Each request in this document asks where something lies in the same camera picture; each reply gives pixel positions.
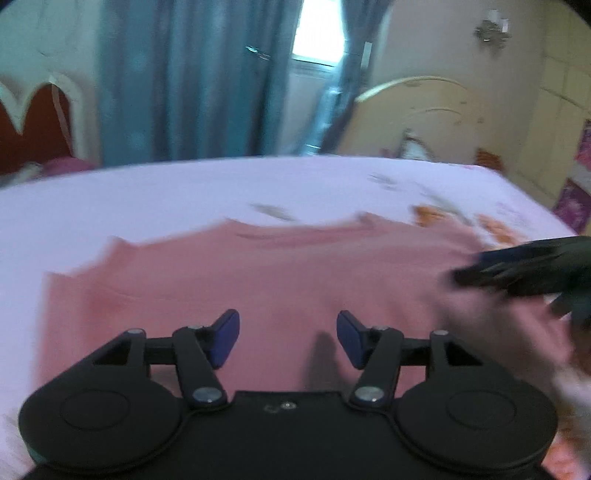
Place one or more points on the tied blue curtain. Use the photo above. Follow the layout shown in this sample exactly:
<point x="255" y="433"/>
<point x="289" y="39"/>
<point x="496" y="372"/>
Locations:
<point x="346" y="92"/>

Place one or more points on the red heart-shaped headboard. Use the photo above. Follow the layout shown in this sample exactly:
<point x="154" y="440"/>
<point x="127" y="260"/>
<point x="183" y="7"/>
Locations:
<point x="37" y="129"/>

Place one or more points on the cream wardrobe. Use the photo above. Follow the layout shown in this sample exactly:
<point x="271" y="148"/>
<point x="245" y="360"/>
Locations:
<point x="554" y="92"/>

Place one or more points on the bright window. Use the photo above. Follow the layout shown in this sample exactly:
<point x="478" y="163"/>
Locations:
<point x="318" y="37"/>

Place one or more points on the pink sweater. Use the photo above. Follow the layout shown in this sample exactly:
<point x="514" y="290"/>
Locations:
<point x="277" y="277"/>

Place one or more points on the bed with floral sheet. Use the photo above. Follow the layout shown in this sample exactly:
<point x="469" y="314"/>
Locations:
<point x="138" y="203"/>

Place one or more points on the patterned white pillow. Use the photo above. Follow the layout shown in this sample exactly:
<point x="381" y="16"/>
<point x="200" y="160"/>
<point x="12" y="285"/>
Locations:
<point x="417" y="146"/>

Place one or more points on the orange patterned pillow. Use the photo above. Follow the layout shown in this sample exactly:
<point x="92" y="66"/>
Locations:
<point x="489" y="158"/>

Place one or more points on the purple patterned cloth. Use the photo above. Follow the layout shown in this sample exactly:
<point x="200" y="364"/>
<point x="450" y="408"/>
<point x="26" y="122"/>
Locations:
<point x="575" y="198"/>

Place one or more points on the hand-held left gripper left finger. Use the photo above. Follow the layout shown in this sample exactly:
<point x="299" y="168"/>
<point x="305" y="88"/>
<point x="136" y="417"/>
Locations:
<point x="226" y="337"/>

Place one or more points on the crystal wall lamp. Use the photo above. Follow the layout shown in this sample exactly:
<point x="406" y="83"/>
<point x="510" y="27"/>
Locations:
<point x="493" y="28"/>

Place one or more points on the cream round headboard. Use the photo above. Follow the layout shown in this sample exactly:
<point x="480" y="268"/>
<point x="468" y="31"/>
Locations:
<point x="415" y="124"/>

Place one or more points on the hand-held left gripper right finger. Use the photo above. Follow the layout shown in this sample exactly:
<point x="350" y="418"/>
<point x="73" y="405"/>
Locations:
<point x="351" y="339"/>

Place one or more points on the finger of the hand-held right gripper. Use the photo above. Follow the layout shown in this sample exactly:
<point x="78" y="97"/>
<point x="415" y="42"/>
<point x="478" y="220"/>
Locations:
<point x="498" y="257"/>
<point x="503" y="280"/>

